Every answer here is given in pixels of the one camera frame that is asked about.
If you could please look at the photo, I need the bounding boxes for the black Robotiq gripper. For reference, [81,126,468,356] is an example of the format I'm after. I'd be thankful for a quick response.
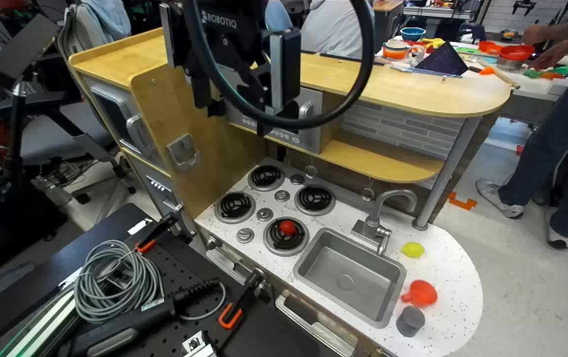
[182,0,303,126]

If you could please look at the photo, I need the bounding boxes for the grey cylinder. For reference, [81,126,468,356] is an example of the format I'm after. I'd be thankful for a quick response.
[395,304,427,340]

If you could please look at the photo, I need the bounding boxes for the black toy stove burner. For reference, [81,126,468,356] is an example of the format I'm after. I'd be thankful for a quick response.
[212,191,258,225]
[294,185,337,219]
[246,163,288,195]

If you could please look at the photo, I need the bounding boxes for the seated person grey shirt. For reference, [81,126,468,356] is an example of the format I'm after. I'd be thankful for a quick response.
[262,0,381,62]

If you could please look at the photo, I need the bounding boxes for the orange white round container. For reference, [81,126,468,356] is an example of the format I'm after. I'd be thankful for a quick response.
[381,38,413,64]

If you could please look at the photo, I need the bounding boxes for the red centred toy stove burner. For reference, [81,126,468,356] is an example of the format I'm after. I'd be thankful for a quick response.
[262,217,311,259]

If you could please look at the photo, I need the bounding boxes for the blue plastic bowl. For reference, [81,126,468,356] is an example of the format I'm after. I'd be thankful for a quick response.
[399,24,429,42]

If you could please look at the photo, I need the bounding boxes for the black orange bar clamp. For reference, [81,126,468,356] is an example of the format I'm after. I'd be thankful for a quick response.
[216,268,266,334]
[133,211,182,257]

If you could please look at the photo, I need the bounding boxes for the chrome toy faucet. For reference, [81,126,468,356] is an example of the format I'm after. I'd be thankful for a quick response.
[349,187,419,257]

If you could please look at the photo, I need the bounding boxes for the dark triangular object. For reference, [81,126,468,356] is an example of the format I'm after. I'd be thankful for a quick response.
[415,42,470,78]

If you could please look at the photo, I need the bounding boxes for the grey office chair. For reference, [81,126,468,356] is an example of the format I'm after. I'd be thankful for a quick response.
[0,0,133,201]

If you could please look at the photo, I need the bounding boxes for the steel toy sink basin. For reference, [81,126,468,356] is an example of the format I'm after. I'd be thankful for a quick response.
[292,227,409,332]

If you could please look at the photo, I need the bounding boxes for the black tripod stand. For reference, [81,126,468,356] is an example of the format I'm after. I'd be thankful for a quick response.
[0,82,67,201]

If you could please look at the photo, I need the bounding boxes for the yellow toy lemon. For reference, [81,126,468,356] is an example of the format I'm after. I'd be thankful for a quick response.
[399,241,427,260]

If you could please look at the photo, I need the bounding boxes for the orange plastic bowl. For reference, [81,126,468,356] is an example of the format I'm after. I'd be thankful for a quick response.
[478,38,536,66]

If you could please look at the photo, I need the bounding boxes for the white printed code label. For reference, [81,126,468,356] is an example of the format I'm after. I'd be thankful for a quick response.
[180,332,218,357]

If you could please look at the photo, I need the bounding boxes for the black bar shaped device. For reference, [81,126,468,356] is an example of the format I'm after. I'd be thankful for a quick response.
[71,296,186,357]

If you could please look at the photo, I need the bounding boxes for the wooden toy kitchen unit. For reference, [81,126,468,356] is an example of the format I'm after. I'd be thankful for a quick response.
[63,26,518,357]

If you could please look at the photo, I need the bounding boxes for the person in dark trousers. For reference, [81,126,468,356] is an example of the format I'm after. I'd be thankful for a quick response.
[472,0,568,253]

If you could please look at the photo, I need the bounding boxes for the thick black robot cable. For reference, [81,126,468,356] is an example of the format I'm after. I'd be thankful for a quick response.
[180,0,377,134]

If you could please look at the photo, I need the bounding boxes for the orange floor bracket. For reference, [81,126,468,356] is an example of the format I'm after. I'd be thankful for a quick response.
[446,191,478,215]

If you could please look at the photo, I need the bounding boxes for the coiled grey cable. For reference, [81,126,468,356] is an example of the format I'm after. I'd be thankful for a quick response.
[71,239,166,326]

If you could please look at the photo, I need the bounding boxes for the green white flat rail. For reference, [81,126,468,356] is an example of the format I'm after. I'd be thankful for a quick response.
[0,290,77,357]

